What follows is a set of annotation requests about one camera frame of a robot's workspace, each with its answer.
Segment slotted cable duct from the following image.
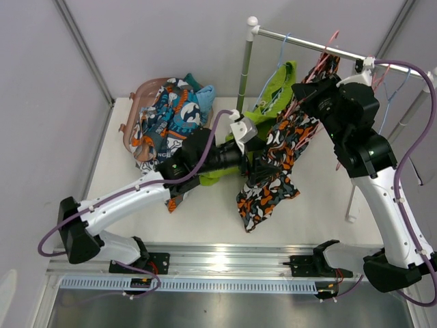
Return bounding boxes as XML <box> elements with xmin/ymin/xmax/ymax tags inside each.
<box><xmin>60</xmin><ymin>276</ymin><xmax>318</xmax><ymax>295</ymax></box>

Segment orange blue patterned shorts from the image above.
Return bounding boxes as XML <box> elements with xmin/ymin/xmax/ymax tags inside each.
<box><xmin>131</xmin><ymin>77</ymin><xmax>202</xmax><ymax>215</ymax></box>

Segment light blue shorts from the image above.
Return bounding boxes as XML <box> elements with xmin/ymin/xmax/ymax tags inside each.
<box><xmin>195</xmin><ymin>85</ymin><xmax>216</xmax><ymax>126</ymax></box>

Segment pink translucent plastic basin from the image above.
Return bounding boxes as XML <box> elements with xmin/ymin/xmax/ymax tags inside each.
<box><xmin>119</xmin><ymin>78</ymin><xmax>212</xmax><ymax>154</ymax></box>

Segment purple cable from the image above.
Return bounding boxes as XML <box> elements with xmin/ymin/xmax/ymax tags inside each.
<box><xmin>373</xmin><ymin>59</ymin><xmax>437</xmax><ymax>307</ymax></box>
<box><xmin>36</xmin><ymin>109</ymin><xmax>236</xmax><ymax>257</ymax></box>

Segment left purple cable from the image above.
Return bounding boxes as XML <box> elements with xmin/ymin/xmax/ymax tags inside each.
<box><xmin>36</xmin><ymin>109</ymin><xmax>236</xmax><ymax>257</ymax></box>

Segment light blue hanger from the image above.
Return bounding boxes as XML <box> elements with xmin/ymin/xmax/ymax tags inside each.
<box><xmin>253</xmin><ymin>33</ymin><xmax>292</xmax><ymax>110</ymax></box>
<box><xmin>378</xmin><ymin>68</ymin><xmax>411</xmax><ymax>134</ymax></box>

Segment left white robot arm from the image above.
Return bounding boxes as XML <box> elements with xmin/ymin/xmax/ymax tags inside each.
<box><xmin>58</xmin><ymin>128</ymin><xmax>279</xmax><ymax>273</ymax></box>

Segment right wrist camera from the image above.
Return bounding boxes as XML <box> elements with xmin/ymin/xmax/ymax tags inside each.
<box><xmin>336</xmin><ymin>56</ymin><xmax>375</xmax><ymax>87</ymax></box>

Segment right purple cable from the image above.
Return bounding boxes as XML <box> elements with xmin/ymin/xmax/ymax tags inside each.
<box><xmin>373</xmin><ymin>59</ymin><xmax>437</xmax><ymax>307</ymax></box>

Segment orange grey camouflage shorts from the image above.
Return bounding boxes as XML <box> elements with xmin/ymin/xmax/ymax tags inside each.
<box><xmin>236</xmin><ymin>61</ymin><xmax>322</xmax><ymax>232</ymax></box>

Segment metal clothes rack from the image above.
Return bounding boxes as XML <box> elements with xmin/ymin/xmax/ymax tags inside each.
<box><xmin>233</xmin><ymin>15</ymin><xmax>437</xmax><ymax>223</ymax></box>

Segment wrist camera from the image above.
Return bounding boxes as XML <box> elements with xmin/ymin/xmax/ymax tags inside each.
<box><xmin>336</xmin><ymin>56</ymin><xmax>375</xmax><ymax>87</ymax></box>
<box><xmin>229</xmin><ymin>109</ymin><xmax>258</xmax><ymax>154</ymax></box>

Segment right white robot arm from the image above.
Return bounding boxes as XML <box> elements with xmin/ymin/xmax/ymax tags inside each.
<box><xmin>292</xmin><ymin>74</ymin><xmax>436</xmax><ymax>292</ymax></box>

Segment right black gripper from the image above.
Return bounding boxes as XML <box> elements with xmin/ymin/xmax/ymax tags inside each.
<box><xmin>292</xmin><ymin>73</ymin><xmax>348</xmax><ymax>146</ymax></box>

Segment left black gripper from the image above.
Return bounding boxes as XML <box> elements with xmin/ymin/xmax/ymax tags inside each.
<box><xmin>195</xmin><ymin>137</ymin><xmax>281</xmax><ymax>185</ymax></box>

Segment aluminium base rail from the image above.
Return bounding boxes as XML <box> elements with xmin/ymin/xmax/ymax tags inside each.
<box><xmin>46</xmin><ymin>241</ymin><xmax>383</xmax><ymax>277</ymax></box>

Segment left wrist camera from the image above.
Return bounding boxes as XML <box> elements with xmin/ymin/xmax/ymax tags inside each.
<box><xmin>229</xmin><ymin>109</ymin><xmax>258</xmax><ymax>154</ymax></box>

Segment teal green shorts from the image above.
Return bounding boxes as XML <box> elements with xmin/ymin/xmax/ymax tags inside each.
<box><xmin>183</xmin><ymin>73</ymin><xmax>205</xmax><ymax>94</ymax></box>

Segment lime green shorts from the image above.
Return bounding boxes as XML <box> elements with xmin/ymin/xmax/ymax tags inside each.
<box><xmin>199</xmin><ymin>60</ymin><xmax>298</xmax><ymax>187</ymax></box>

